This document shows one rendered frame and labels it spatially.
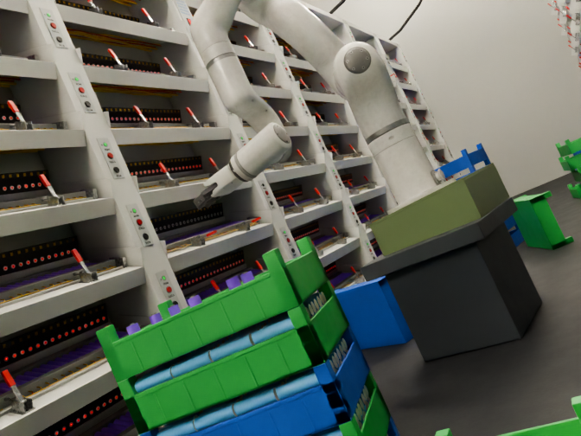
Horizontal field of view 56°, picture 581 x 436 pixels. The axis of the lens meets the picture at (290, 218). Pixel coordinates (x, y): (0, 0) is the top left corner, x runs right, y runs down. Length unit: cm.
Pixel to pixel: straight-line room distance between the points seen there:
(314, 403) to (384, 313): 97
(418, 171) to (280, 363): 77
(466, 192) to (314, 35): 56
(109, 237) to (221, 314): 85
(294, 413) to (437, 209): 70
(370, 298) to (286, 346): 100
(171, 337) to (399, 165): 79
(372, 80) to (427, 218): 36
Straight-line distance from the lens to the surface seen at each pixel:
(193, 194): 177
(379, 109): 139
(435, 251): 128
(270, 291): 72
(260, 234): 197
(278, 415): 76
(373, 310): 172
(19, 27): 176
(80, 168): 159
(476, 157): 255
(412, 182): 138
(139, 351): 82
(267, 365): 74
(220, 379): 77
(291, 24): 148
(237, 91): 146
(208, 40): 151
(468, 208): 129
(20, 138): 145
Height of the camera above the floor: 39
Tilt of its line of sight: 3 degrees up
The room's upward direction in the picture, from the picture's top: 25 degrees counter-clockwise
